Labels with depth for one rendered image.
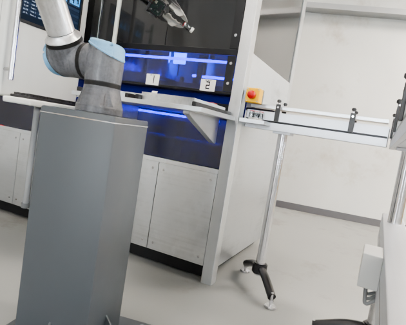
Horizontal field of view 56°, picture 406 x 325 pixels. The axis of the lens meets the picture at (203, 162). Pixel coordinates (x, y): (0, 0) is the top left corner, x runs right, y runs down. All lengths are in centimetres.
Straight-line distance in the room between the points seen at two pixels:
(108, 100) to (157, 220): 105
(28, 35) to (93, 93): 101
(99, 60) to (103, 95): 11
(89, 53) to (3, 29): 91
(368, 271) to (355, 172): 375
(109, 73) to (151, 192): 104
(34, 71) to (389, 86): 384
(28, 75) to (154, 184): 86
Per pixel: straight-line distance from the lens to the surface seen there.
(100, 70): 124
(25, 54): 218
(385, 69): 493
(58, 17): 129
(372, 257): 109
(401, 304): 77
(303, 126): 194
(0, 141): 298
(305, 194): 479
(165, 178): 209
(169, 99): 166
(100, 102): 122
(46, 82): 227
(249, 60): 197
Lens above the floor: 79
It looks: 5 degrees down
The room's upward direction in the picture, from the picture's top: 9 degrees clockwise
